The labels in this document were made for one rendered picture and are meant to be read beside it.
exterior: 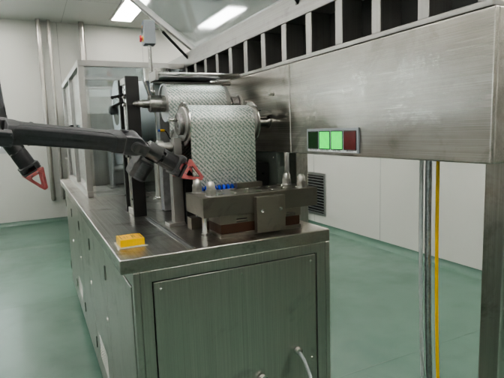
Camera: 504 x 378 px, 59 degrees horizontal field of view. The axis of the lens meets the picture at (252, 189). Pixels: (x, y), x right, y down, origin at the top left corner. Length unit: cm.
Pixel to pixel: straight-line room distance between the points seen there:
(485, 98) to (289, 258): 73
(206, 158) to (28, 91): 563
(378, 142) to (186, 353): 78
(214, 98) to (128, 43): 552
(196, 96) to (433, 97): 96
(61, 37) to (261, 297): 611
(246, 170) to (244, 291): 44
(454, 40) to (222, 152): 81
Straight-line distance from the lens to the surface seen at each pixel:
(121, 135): 137
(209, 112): 152
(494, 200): 118
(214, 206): 132
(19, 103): 699
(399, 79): 115
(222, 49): 209
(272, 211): 138
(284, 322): 146
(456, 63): 104
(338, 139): 131
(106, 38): 720
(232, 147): 154
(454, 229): 413
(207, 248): 127
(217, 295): 132
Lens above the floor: 122
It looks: 7 degrees down
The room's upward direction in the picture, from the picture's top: 2 degrees counter-clockwise
